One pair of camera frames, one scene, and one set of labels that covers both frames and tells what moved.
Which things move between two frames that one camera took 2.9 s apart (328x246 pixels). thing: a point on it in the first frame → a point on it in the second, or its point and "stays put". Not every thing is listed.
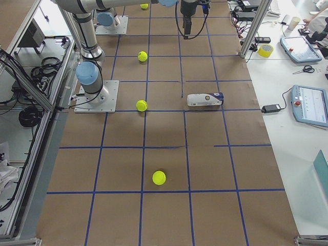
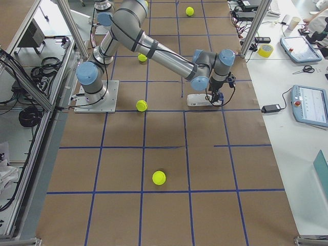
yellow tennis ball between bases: x=142 y=56 stays put
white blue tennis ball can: x=205 y=99 stays put
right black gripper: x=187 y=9 → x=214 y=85
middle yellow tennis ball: x=141 y=105 stays put
